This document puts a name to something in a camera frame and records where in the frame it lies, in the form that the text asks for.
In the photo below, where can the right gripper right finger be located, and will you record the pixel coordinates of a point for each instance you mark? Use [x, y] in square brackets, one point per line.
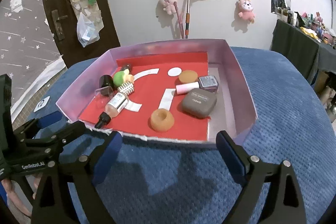
[234, 156]

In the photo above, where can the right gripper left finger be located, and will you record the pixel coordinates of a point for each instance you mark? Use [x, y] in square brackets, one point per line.
[104, 156]

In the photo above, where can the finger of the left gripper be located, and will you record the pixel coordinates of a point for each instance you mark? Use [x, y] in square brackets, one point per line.
[52, 146]
[30, 129]

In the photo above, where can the clear liquid bottle black cap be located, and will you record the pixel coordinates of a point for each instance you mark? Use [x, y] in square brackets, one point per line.
[112, 109]

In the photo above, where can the clear plastic cup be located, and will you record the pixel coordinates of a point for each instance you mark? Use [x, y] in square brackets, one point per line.
[103, 95]

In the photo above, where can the orange hollow round cap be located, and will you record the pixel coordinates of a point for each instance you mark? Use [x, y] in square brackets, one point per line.
[161, 120]

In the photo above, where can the brown eyeshadow case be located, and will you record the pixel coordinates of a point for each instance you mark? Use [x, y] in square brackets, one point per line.
[199, 103]

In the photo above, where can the studded silver cylinder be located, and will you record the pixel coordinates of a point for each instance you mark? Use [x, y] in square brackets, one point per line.
[126, 88]

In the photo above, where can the black cylindrical cap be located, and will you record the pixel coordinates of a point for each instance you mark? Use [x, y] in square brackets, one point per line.
[106, 81]

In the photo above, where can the green capybara toy figure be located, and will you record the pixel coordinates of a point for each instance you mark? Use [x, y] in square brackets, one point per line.
[122, 77]

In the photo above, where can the purple nail polish bottle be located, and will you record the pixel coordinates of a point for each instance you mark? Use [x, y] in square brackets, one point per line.
[208, 83]

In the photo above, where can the red cap glitter jar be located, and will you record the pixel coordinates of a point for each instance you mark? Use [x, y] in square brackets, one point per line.
[127, 67]

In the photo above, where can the orange round disc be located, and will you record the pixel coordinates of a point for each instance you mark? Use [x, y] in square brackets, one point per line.
[188, 76]

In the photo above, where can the person's left hand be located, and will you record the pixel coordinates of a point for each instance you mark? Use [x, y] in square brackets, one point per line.
[13, 196]

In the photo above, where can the white square card device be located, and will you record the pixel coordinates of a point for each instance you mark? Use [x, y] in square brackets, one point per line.
[41, 104]

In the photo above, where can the red paper sheet liner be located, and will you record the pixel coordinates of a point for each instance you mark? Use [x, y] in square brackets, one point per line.
[155, 79]

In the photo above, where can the pink cardboard tray box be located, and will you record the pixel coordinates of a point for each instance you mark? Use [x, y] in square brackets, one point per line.
[234, 112]

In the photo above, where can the clear plastic bag on door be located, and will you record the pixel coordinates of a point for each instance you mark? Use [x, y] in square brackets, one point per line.
[86, 31]

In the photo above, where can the dark wooden door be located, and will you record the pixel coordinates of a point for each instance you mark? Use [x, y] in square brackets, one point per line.
[70, 48]

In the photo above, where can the side table dark cloth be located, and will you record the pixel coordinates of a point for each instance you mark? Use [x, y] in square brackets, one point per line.
[305, 53]

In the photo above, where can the pink plush toy right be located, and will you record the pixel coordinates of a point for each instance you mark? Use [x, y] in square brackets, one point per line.
[246, 10]

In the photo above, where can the pink plush toy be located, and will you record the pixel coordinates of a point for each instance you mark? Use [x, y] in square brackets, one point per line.
[246, 10]
[168, 6]

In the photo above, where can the mop pole orange grip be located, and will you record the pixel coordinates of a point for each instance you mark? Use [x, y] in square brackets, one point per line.
[187, 20]

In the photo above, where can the pink plush toy left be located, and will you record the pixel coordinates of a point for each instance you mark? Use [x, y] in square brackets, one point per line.
[168, 6]

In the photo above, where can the brass door handle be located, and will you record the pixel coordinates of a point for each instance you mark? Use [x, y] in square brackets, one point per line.
[58, 26]

